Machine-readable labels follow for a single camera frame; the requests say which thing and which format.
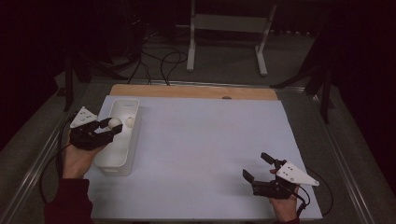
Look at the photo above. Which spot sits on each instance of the person's right hand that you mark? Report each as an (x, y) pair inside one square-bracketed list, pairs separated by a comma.
[(286, 210)]

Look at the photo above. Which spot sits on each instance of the white table sheet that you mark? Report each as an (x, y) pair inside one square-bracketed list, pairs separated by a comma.
[(202, 174)]

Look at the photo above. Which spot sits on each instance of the black tripod stand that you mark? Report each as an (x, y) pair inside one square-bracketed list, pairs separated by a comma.
[(68, 87)]

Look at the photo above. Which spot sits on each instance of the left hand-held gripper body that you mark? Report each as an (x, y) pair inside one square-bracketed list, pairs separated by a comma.
[(85, 137)]

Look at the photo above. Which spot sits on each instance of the white ball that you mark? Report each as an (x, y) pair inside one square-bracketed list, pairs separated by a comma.
[(130, 121), (115, 122)]

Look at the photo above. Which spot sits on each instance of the person's left hand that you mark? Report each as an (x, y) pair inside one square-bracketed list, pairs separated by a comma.
[(76, 161)]

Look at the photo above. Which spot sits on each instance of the black floor stand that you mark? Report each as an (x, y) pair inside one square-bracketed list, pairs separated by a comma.
[(325, 99)]

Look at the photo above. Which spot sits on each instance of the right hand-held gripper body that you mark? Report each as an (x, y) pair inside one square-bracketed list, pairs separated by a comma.
[(271, 189)]

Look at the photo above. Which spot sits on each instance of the white plastic bin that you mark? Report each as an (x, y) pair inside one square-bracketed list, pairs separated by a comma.
[(116, 152)]

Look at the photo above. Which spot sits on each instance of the white metal stand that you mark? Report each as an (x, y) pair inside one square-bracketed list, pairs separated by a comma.
[(230, 23)]

